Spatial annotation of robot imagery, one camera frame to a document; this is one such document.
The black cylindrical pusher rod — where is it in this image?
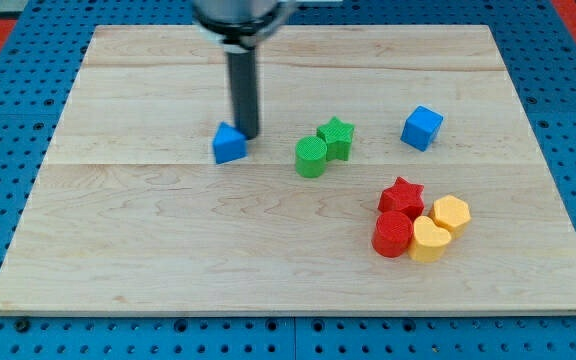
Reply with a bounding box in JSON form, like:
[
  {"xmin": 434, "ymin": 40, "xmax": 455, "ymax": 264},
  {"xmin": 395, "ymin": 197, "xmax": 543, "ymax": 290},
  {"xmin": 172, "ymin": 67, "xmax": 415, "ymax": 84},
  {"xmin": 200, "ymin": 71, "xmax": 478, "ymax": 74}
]
[{"xmin": 226, "ymin": 49, "xmax": 260, "ymax": 140}]

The blue triangle block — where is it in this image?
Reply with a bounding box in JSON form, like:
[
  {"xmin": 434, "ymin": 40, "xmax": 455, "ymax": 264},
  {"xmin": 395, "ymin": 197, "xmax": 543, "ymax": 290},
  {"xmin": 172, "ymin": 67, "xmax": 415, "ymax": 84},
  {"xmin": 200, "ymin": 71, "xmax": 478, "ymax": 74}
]
[{"xmin": 212, "ymin": 122, "xmax": 247, "ymax": 164}]

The wooden board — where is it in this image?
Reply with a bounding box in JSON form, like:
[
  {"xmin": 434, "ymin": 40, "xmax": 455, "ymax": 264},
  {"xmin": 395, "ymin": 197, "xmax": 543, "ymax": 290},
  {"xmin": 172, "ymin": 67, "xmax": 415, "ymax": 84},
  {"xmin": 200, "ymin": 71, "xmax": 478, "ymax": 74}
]
[{"xmin": 0, "ymin": 25, "xmax": 576, "ymax": 317}]

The green cylinder block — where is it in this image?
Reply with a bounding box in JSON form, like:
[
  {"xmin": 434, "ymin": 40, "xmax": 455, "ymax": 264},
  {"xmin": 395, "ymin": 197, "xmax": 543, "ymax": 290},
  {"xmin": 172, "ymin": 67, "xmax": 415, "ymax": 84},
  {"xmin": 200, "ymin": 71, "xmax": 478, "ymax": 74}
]
[{"xmin": 295, "ymin": 136, "xmax": 327, "ymax": 178}]

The green star block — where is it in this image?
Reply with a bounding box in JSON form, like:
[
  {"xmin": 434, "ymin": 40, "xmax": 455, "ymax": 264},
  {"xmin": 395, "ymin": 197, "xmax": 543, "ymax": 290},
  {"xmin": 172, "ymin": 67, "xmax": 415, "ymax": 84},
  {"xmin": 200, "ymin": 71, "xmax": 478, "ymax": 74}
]
[{"xmin": 317, "ymin": 116, "xmax": 355, "ymax": 161}]

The blue cube block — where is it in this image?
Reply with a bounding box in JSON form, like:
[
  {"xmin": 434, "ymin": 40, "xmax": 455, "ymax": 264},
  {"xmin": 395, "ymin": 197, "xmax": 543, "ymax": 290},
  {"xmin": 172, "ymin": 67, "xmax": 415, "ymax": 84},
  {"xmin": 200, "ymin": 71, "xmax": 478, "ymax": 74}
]
[{"xmin": 400, "ymin": 106, "xmax": 444, "ymax": 152}]

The red star block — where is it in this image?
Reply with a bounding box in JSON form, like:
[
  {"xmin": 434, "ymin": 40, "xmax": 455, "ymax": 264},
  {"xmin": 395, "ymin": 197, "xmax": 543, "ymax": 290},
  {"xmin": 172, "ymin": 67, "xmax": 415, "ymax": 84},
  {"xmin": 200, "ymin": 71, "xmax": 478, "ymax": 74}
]
[{"xmin": 378, "ymin": 177, "xmax": 424, "ymax": 222}]

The red cylinder block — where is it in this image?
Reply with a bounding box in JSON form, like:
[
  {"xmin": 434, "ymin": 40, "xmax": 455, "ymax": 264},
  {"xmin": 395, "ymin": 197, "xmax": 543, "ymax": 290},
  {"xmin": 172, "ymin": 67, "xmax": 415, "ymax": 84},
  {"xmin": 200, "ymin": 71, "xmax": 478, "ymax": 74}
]
[{"xmin": 371, "ymin": 211, "xmax": 413, "ymax": 258}]

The yellow hexagon block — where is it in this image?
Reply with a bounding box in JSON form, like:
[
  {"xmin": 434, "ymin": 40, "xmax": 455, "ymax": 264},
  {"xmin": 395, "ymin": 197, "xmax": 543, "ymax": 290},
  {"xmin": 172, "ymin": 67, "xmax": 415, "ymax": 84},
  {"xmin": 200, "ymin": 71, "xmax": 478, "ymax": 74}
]
[{"xmin": 429, "ymin": 195, "xmax": 472, "ymax": 239}]

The yellow heart block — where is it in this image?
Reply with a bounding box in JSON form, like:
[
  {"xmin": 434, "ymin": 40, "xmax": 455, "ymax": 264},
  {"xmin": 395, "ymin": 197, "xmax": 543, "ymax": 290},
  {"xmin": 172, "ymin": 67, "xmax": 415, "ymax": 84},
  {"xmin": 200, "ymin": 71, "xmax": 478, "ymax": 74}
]
[{"xmin": 408, "ymin": 216, "xmax": 452, "ymax": 263}]

